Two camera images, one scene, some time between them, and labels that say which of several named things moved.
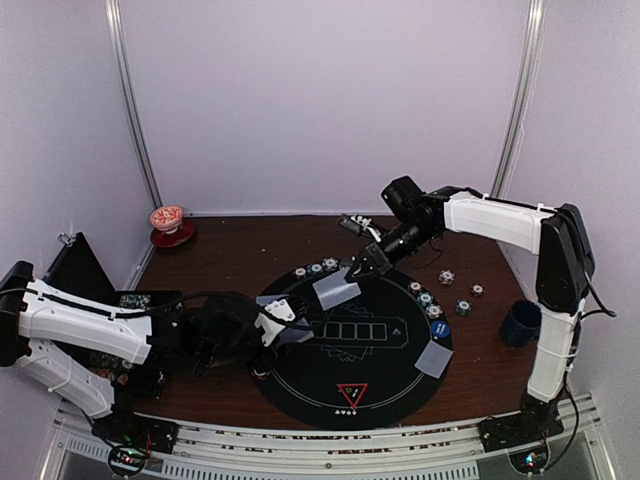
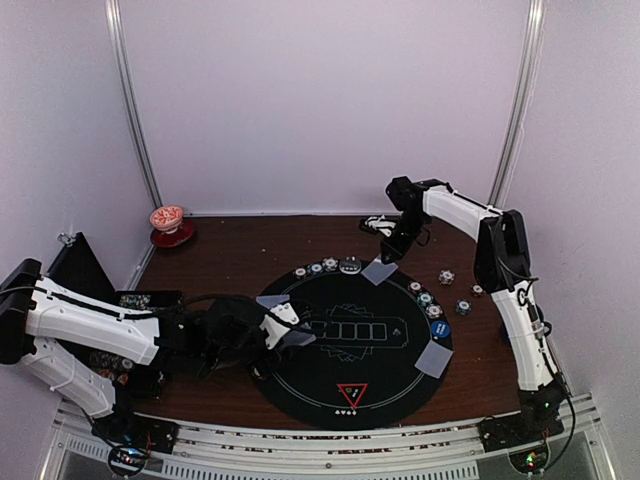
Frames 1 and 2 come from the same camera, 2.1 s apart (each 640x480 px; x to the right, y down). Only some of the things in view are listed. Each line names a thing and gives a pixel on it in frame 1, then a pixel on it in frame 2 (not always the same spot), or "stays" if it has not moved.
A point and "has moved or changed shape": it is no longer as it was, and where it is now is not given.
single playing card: [434, 359] stays
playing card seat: [266, 299] stays
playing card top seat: [335, 290] has moved or changed shape
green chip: [425, 298] stays
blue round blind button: [440, 329] stays
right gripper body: [379, 257] -> [405, 241]
